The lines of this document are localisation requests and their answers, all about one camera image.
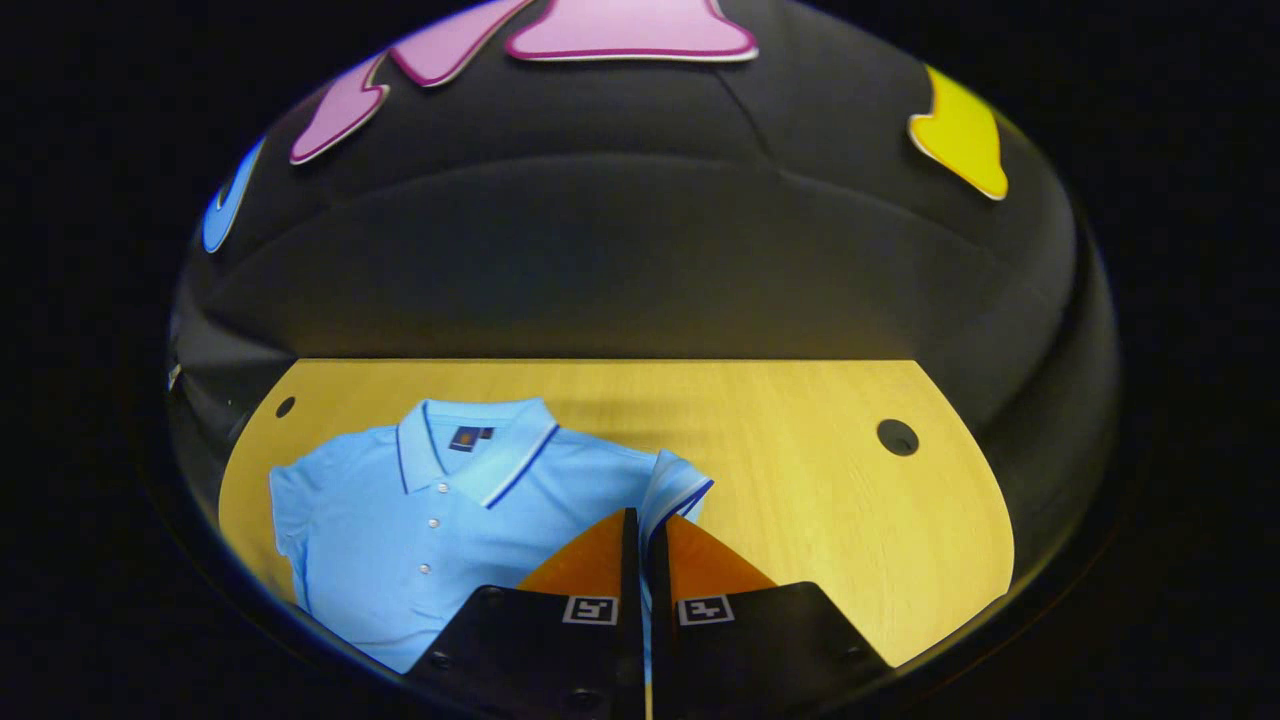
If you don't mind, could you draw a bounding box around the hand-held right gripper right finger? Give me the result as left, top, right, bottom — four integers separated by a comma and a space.
648, 513, 891, 720

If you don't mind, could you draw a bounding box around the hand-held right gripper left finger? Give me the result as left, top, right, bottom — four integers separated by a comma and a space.
405, 507, 646, 720

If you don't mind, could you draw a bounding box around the light blue T-shirt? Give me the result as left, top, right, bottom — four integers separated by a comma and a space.
268, 397, 715, 673

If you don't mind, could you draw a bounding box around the black backdrop cloth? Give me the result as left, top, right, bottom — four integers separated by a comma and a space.
165, 0, 1121, 641

